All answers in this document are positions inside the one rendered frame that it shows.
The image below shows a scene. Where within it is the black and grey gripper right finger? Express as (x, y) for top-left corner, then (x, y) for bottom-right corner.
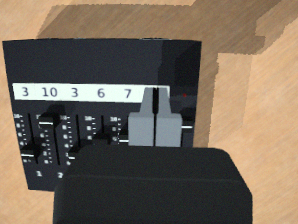
(155, 87), (182, 147)

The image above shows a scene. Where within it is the black lighting desk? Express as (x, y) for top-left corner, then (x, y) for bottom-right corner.
(2, 38), (202, 192)

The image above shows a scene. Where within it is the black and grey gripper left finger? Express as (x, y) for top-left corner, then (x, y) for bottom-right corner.
(128, 87), (156, 146)

